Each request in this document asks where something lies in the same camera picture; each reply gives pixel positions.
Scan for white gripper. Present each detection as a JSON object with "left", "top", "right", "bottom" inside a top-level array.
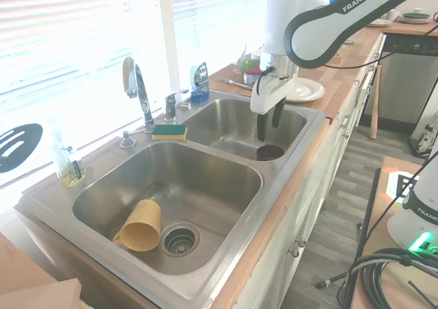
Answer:
[{"left": 250, "top": 69, "right": 298, "bottom": 143}]

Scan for dark brown sink drain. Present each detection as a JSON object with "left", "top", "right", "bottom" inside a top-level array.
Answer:
[{"left": 256, "top": 144, "right": 285, "bottom": 162}]

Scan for red and white dish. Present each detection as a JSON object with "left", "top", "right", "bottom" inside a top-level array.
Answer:
[{"left": 243, "top": 67, "right": 263, "bottom": 85}]

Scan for large white dinner plate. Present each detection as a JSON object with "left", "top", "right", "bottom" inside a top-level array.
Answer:
[{"left": 283, "top": 76, "right": 326, "bottom": 103}]

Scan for metal utensil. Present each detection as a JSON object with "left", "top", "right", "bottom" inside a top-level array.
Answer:
[{"left": 218, "top": 77, "right": 255, "bottom": 91}]

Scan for green bowl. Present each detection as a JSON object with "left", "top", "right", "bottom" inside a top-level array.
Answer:
[{"left": 240, "top": 58, "right": 261, "bottom": 74}]

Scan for clear drinking glass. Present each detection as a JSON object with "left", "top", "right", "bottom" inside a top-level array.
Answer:
[{"left": 233, "top": 42, "right": 248, "bottom": 74}]

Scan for blue Dawn dish soap bottle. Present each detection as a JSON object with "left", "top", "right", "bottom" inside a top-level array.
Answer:
[{"left": 189, "top": 61, "right": 211, "bottom": 104}]

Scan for stainless steel double sink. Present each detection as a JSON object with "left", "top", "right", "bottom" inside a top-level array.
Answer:
[{"left": 17, "top": 88, "right": 329, "bottom": 302}]

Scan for white base cabinets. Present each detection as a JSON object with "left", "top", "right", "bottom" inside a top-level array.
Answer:
[{"left": 205, "top": 34, "right": 386, "bottom": 309}]

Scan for green and yellow sponge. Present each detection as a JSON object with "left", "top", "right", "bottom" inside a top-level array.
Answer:
[{"left": 151, "top": 123, "right": 189, "bottom": 142}]

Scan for narrow white window blind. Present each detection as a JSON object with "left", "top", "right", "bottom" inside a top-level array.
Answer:
[{"left": 170, "top": 0, "right": 276, "bottom": 75}]

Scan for black stand pole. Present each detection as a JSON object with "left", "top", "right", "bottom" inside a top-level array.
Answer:
[{"left": 355, "top": 167, "right": 381, "bottom": 266}]

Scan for stainless steel dishwasher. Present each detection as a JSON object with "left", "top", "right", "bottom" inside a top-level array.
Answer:
[{"left": 363, "top": 32, "right": 438, "bottom": 129}]

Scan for printed marker tag sheet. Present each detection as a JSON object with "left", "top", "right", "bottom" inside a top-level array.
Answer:
[{"left": 380, "top": 166, "right": 422, "bottom": 204}]

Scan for metal sink drain strainer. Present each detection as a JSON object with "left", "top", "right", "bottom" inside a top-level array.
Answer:
[{"left": 159, "top": 222, "right": 201, "bottom": 257}]

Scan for stack of plates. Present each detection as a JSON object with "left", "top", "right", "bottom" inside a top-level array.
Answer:
[{"left": 396, "top": 8, "right": 435, "bottom": 25}]

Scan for clear jar with dish brush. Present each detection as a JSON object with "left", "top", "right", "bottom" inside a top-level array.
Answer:
[{"left": 51, "top": 116, "right": 87, "bottom": 188}]

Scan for wide white window blind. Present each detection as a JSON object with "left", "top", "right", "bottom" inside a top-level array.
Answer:
[{"left": 0, "top": 0, "right": 162, "bottom": 104}]

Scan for black slotted spatula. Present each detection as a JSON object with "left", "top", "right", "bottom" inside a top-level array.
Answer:
[{"left": 0, "top": 123, "right": 44, "bottom": 174}]

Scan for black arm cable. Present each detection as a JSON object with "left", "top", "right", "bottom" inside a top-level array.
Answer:
[{"left": 254, "top": 66, "right": 274, "bottom": 99}]

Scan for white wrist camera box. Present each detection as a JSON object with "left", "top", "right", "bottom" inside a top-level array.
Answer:
[{"left": 259, "top": 51, "right": 275, "bottom": 75}]

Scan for metal cabinet handle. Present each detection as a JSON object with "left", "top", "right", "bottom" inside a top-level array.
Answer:
[{"left": 340, "top": 114, "right": 351, "bottom": 140}]

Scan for coiled black cable bundle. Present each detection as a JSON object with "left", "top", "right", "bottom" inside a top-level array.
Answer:
[{"left": 351, "top": 247, "right": 438, "bottom": 309}]

